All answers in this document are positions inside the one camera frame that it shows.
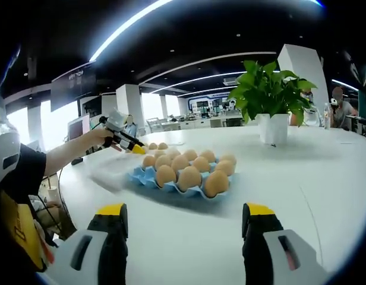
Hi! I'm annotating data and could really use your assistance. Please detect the operator person, dark clothes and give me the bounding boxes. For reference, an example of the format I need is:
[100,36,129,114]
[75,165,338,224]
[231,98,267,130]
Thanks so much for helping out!
[0,142,58,274]

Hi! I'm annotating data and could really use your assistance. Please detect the white office chair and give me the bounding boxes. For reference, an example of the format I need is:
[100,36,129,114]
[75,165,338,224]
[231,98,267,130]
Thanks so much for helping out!
[146,117,169,133]

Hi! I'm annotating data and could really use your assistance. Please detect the curved ceiling light strip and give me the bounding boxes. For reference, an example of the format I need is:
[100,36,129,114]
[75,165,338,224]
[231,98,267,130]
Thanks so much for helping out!
[89,0,175,62]

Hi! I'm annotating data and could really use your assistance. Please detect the black hanging screen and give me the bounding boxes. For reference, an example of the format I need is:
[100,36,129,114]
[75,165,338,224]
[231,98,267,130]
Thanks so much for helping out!
[51,62,97,112]

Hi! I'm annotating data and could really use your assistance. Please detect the white table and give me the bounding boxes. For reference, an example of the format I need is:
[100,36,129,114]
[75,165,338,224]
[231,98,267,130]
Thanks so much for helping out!
[56,126,366,285]

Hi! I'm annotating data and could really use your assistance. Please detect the white chest device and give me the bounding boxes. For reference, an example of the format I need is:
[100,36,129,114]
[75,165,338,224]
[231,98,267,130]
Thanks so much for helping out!
[0,97,22,185]

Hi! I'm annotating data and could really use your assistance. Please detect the clear plastic bottle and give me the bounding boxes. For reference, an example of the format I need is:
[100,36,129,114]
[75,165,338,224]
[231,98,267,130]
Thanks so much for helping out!
[323,102,332,130]

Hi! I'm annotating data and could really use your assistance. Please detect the computer monitor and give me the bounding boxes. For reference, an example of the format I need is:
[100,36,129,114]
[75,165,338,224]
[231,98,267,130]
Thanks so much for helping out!
[67,114,91,140]

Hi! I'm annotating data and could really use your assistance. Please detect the person's left hand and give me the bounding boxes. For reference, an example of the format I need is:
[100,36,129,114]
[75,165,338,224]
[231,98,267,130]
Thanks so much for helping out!
[92,127,124,153]

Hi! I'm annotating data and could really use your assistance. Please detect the blue egg tray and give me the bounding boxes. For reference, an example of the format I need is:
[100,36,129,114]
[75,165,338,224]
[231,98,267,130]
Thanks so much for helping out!
[128,157,239,200]

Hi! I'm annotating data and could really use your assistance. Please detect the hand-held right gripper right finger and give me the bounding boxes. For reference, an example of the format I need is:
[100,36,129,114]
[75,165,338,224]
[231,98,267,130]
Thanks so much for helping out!
[242,202,329,285]

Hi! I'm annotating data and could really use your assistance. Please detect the green plant in white pot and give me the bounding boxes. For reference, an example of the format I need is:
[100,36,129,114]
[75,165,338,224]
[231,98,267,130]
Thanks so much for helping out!
[227,60,318,145]

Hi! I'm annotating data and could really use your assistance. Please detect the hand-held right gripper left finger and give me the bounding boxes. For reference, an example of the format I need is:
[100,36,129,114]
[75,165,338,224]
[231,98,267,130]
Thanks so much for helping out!
[48,202,129,285]

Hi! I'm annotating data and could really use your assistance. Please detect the white foam egg holder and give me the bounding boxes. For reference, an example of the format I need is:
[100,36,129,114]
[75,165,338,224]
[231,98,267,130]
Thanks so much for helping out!
[90,145,160,191]

